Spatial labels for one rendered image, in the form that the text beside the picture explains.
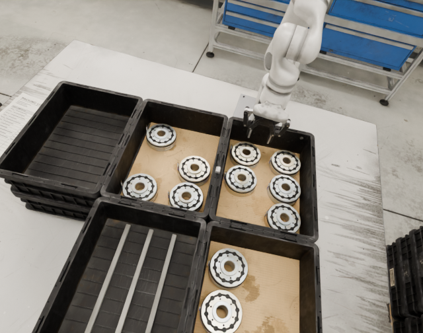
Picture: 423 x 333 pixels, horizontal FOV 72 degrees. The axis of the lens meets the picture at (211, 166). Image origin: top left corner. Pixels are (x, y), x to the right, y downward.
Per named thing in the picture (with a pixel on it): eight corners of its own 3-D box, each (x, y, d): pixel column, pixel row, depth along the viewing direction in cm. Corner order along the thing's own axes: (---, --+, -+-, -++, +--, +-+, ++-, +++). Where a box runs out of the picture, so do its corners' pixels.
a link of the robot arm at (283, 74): (256, 87, 73) (289, 98, 72) (274, 28, 60) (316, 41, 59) (262, 71, 77) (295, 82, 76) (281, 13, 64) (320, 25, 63)
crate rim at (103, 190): (145, 102, 103) (144, 97, 101) (228, 119, 102) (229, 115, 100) (99, 199, 79) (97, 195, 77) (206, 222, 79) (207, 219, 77)
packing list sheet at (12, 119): (18, 92, 127) (18, 90, 126) (67, 106, 125) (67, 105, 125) (-40, 146, 108) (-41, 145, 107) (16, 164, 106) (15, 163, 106)
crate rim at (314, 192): (228, 119, 102) (229, 115, 100) (312, 137, 102) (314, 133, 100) (207, 222, 79) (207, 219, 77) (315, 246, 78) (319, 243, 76)
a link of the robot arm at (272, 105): (251, 114, 74) (258, 96, 69) (259, 88, 81) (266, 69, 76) (285, 125, 74) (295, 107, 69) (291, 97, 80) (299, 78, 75)
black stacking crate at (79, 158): (70, 105, 111) (61, 81, 102) (146, 121, 110) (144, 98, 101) (9, 193, 88) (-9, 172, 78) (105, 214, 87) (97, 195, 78)
